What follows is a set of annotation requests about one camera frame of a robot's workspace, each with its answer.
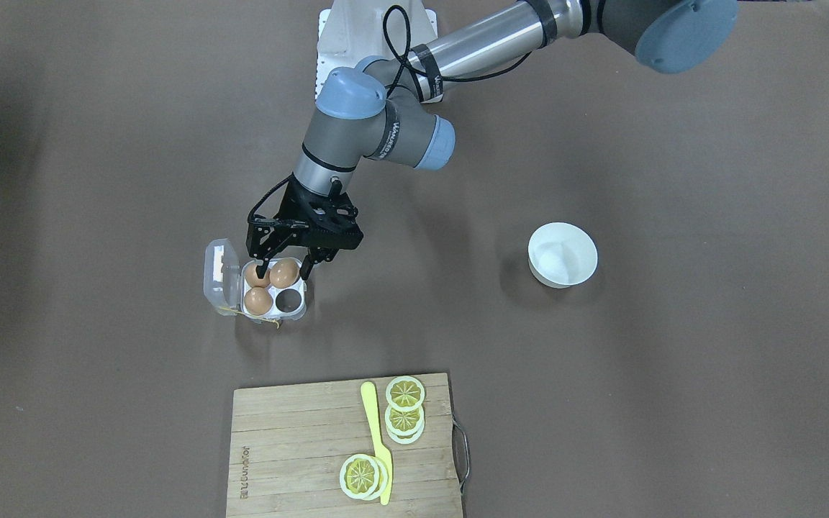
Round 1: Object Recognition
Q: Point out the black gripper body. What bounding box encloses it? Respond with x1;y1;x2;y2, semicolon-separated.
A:
245;175;364;261

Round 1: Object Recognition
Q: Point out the brown egg from bowl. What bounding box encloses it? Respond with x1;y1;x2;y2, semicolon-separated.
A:
268;257;299;289

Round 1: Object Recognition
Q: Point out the clear plastic egg box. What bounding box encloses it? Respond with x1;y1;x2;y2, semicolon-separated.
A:
203;239;308;322

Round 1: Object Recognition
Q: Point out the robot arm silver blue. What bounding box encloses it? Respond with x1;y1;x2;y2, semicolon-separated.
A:
246;1;739;279

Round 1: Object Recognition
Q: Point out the brown egg in box front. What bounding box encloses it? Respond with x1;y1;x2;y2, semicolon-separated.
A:
243;261;271;288

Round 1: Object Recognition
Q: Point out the brown egg in box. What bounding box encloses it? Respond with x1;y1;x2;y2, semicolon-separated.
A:
243;261;271;288
243;286;273;316

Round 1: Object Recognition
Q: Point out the brown egg in box rear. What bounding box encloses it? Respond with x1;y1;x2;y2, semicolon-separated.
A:
243;286;273;316

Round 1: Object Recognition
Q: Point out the lower lemon slice of pair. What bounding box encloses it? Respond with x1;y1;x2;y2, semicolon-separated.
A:
384;375;427;411

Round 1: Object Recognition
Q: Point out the lemon slice of pair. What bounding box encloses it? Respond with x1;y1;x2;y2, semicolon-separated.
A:
383;406;425;445
384;375;427;411

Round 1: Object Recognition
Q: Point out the upper lemon slice of pair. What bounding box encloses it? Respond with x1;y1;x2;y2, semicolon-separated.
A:
383;406;425;445

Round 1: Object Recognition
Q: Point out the wooden cutting board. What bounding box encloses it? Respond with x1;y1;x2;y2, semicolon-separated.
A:
226;373;464;517

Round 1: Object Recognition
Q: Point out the yellow plastic knife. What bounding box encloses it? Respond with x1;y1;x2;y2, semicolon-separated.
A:
360;381;394;506

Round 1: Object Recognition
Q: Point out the lemon slice near knife tip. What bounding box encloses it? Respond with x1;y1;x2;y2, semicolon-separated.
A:
338;453;389;501

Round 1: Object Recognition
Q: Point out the white bowl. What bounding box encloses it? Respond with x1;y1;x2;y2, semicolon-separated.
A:
527;221;599;289

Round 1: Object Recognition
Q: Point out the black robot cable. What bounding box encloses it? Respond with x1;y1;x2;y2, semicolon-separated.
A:
383;6;534;101

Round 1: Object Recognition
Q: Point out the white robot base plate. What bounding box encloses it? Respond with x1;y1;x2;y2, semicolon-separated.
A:
314;1;438;97

